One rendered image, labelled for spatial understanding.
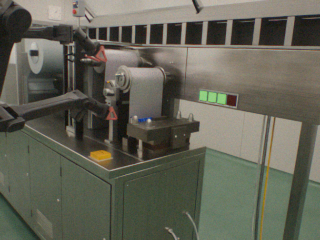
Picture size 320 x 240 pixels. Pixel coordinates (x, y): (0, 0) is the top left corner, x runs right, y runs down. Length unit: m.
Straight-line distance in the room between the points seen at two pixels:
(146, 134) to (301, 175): 0.78
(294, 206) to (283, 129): 2.40
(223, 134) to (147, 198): 3.09
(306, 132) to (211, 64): 0.57
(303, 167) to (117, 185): 0.89
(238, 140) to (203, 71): 2.77
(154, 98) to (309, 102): 0.80
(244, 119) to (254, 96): 2.77
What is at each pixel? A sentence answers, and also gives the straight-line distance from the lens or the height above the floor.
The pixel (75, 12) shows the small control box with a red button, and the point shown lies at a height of 1.63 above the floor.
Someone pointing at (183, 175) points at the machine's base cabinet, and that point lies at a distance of 1.63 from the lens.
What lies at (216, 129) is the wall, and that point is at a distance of 4.52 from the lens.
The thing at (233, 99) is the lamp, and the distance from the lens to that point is 1.53.
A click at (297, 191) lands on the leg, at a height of 0.77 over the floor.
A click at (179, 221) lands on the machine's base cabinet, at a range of 1.75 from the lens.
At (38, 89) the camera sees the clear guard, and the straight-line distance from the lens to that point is 2.46.
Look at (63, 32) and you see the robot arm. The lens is 1.41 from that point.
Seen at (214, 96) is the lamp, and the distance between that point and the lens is 1.59.
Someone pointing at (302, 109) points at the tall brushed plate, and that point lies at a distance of 1.39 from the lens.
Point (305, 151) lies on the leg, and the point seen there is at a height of 0.98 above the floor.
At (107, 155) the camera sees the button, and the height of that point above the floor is 0.92.
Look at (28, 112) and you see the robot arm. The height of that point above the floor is 1.16.
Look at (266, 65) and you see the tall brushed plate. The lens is 1.45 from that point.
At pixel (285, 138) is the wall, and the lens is 4.01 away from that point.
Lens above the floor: 1.37
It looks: 12 degrees down
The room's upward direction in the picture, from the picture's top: 3 degrees clockwise
